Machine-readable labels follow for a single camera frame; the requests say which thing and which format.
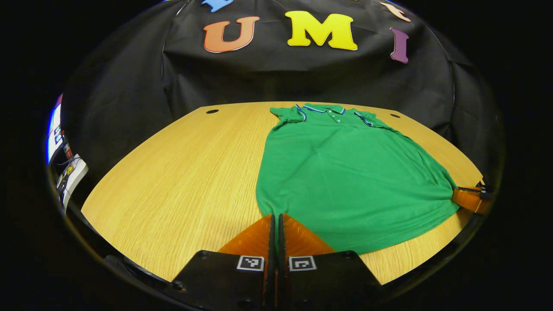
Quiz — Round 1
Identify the black backdrop cloth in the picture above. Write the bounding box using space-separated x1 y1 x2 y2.
60 0 497 173

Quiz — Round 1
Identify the computer monitor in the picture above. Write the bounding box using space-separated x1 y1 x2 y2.
45 94 65 165

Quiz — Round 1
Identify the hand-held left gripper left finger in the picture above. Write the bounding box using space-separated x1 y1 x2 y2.
171 214 276 309

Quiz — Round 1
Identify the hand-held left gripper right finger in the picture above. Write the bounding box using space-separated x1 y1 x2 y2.
279 213 383 309

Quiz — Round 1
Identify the green T-shirt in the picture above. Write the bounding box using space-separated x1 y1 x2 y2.
256 104 459 254

